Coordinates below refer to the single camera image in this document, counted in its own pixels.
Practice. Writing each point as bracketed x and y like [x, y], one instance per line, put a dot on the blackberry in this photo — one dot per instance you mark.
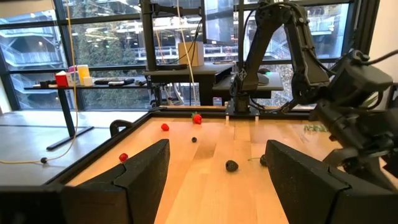
[231, 165]

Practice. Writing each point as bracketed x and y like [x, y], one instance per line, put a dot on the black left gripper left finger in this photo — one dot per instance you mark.
[136, 186]

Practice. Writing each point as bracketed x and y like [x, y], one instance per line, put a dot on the small white peg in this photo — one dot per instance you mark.
[227, 119]
[257, 119]

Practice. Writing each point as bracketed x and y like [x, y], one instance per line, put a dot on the cardboard box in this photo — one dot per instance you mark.
[197, 54]

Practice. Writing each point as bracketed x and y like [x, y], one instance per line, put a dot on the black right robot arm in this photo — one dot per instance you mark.
[270, 46]

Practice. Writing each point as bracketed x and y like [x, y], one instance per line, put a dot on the green potted succulent plant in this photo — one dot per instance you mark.
[315, 127]

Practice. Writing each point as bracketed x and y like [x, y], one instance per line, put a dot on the grey remote control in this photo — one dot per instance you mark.
[115, 83]

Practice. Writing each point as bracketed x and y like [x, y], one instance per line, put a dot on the red box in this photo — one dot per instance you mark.
[61, 80]

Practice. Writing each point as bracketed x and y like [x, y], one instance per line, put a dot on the dark cherry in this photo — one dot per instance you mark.
[263, 160]

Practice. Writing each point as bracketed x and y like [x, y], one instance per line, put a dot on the small black device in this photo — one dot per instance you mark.
[46, 84]

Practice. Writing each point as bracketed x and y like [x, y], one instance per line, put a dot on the small dark blueberry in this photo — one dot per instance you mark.
[194, 139]

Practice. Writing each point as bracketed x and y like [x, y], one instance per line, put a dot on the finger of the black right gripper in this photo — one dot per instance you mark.
[340, 157]
[376, 175]

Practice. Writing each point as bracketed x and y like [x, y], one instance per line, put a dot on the black remote control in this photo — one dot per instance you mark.
[127, 81]

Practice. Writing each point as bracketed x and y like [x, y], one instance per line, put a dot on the dark standing desk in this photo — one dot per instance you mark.
[186, 74]

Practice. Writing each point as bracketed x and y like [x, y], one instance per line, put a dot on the red raspberry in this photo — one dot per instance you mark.
[164, 127]

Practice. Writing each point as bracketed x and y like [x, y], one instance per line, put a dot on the computer monitor on stand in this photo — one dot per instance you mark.
[219, 25]

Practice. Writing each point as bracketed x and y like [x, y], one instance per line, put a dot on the black computer mouse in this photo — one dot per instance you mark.
[263, 71]

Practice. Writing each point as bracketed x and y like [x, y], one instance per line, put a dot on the black clamp on edge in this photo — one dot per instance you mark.
[121, 122]

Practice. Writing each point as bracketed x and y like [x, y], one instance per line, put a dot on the red cherry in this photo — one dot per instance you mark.
[123, 157]

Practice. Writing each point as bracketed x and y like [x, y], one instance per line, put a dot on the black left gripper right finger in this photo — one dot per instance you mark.
[298, 186]

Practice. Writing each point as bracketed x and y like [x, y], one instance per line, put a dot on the small white cup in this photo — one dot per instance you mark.
[88, 81]

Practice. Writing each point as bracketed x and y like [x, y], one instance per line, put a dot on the black thin-legged side table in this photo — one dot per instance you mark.
[66, 109]

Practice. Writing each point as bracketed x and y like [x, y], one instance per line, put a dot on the white box with pink top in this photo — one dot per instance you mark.
[73, 77]

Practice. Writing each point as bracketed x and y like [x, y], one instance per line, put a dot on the red strawberry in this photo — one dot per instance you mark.
[197, 119]

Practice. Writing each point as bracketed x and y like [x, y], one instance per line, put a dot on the dark keyboard platform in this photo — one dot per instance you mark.
[273, 85]

